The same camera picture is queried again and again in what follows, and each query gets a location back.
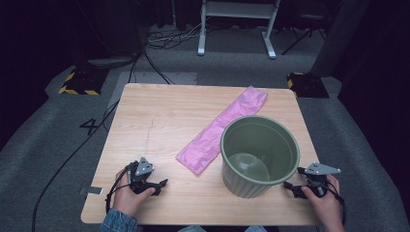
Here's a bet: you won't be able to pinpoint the person's light blue trousers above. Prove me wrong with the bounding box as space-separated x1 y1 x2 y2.
178 224 269 232

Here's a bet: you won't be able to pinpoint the green plastic bin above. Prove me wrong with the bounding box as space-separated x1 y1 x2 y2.
220 115 301 199

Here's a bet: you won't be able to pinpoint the hand-held gripper black cable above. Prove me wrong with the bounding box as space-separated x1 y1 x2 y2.
104 161 133 215
324 182 348 226

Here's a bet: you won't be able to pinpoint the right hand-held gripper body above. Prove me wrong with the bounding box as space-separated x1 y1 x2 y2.
297 162 342 198

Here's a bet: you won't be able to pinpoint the black yellow striped stand base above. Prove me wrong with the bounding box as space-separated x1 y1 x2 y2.
286 72 331 100
58 67 109 97

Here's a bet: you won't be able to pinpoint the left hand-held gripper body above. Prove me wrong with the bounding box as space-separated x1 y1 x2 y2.
127 157 162 196

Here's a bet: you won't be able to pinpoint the person's left hand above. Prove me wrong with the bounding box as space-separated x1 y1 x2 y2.
112 168 157 218

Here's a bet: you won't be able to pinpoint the right hand-held gripper black cable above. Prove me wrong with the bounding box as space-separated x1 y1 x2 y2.
324 182 348 226

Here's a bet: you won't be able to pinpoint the bundle of floor cables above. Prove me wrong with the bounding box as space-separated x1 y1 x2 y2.
144 22 207 50

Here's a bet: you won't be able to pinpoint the left hand-held gripper black cable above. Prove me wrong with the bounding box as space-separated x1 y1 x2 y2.
104 161 133 215

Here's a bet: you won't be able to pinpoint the person's right hand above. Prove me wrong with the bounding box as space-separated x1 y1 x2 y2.
301 174 344 226

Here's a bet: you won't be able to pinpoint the black tripod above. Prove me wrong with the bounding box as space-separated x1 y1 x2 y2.
280 13 327 56

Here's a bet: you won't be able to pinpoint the white metal stand frame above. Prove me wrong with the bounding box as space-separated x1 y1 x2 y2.
196 0 281 60

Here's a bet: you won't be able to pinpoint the pink plastic bag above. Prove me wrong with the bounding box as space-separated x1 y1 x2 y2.
175 85 269 176

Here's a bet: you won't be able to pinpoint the grey upright column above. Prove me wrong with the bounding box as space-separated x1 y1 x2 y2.
309 0 371 78

